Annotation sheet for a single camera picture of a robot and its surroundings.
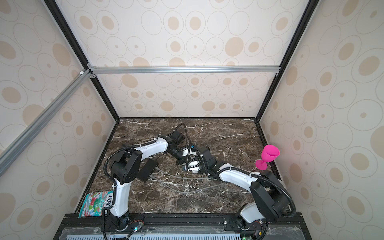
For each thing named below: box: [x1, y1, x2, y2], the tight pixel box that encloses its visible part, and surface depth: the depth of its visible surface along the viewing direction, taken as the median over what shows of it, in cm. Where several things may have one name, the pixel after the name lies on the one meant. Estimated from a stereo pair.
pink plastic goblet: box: [255, 144, 280, 171], surface depth 85 cm
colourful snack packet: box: [78, 190, 114, 218], surface depth 79 cm
